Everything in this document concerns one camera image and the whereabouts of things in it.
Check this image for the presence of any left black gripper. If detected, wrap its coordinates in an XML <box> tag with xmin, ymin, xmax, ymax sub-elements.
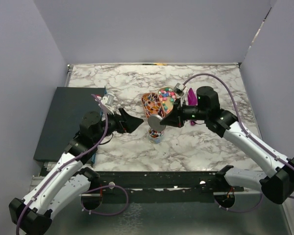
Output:
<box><xmin>93</xmin><ymin>107</ymin><xmax>144</xmax><ymax>143</ymax></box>

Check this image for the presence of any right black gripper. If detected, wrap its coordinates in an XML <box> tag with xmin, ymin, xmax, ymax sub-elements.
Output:
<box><xmin>160</xmin><ymin>98</ymin><xmax>208</xmax><ymax>129</ymax></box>

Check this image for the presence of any silver jar lid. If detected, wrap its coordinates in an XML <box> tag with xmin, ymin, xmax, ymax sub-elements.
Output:
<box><xmin>147</xmin><ymin>114</ymin><xmax>166</xmax><ymax>132</ymax></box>

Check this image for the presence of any tan tray of star candies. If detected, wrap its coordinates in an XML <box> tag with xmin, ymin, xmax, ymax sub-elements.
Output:
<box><xmin>158</xmin><ymin>86</ymin><xmax>179</xmax><ymax>115</ymax></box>

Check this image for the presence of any pink tray of lollipops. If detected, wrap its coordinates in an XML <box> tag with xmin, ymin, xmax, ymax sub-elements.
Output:
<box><xmin>141</xmin><ymin>93</ymin><xmax>166</xmax><ymax>118</ymax></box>

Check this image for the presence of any clear glass jar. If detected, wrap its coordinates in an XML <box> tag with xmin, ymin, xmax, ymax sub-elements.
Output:
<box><xmin>148</xmin><ymin>128</ymin><xmax>164</xmax><ymax>144</ymax></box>

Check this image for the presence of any purple plastic scoop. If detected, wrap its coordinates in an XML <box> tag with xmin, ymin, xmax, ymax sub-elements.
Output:
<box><xmin>187</xmin><ymin>87</ymin><xmax>199</xmax><ymax>127</ymax></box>

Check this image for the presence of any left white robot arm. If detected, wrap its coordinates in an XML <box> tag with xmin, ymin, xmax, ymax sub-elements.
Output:
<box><xmin>9</xmin><ymin>108</ymin><xmax>144</xmax><ymax>235</ymax></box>

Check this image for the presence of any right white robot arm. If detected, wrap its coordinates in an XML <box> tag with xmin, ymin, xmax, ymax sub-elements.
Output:
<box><xmin>160</xmin><ymin>86</ymin><xmax>294</xmax><ymax>204</ymax></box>

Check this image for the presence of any dark blue box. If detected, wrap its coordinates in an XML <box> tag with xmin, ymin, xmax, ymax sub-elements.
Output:
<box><xmin>33</xmin><ymin>87</ymin><xmax>107</xmax><ymax>162</ymax></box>

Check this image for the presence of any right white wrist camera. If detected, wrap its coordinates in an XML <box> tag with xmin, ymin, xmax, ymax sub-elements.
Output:
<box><xmin>173</xmin><ymin>83</ymin><xmax>187</xmax><ymax>96</ymax></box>

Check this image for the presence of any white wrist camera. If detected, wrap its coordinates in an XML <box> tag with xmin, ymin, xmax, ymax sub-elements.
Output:
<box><xmin>100</xmin><ymin>94</ymin><xmax>114</xmax><ymax>107</ymax></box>
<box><xmin>173</xmin><ymin>83</ymin><xmax>187</xmax><ymax>96</ymax></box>

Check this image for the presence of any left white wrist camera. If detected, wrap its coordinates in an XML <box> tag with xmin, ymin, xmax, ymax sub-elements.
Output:
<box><xmin>100</xmin><ymin>94</ymin><xmax>114</xmax><ymax>107</ymax></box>

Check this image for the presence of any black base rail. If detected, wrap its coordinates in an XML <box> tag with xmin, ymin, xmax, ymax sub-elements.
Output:
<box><xmin>81</xmin><ymin>171</ymin><xmax>244</xmax><ymax>204</ymax></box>

